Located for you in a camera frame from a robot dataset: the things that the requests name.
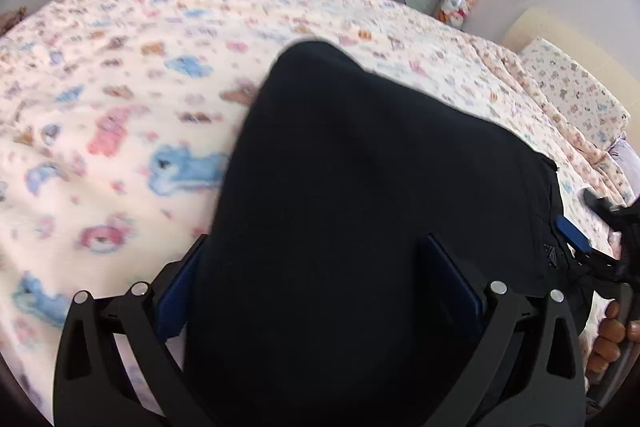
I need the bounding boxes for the person's right hand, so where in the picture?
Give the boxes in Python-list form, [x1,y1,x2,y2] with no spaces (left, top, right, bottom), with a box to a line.
[586,301,640,375]

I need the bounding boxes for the teddy bear printed blanket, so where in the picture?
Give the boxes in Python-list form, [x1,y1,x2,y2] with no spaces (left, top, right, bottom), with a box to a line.
[0,0,632,427]

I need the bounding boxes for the teddy bear printed pillow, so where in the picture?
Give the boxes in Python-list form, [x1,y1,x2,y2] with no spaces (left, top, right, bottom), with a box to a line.
[519,38,631,152]

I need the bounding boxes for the beige headboard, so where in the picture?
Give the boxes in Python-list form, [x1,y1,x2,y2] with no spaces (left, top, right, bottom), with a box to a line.
[501,6,640,108]

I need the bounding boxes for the purple cloth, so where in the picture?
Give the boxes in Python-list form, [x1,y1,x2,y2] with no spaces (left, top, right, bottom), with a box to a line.
[609,138,640,202]

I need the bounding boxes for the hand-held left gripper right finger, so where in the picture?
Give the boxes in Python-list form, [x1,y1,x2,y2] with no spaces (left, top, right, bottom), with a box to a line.
[422,233,587,427]

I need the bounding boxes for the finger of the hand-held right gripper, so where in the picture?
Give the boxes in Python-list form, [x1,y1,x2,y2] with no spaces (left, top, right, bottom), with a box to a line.
[581,188,640,230]
[556,214,623,273]

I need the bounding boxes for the black pants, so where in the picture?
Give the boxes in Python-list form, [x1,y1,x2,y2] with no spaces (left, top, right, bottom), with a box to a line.
[182,38,593,427]

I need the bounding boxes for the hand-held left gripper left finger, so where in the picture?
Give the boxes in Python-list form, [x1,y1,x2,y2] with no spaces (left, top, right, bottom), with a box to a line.
[52,234,208,427]

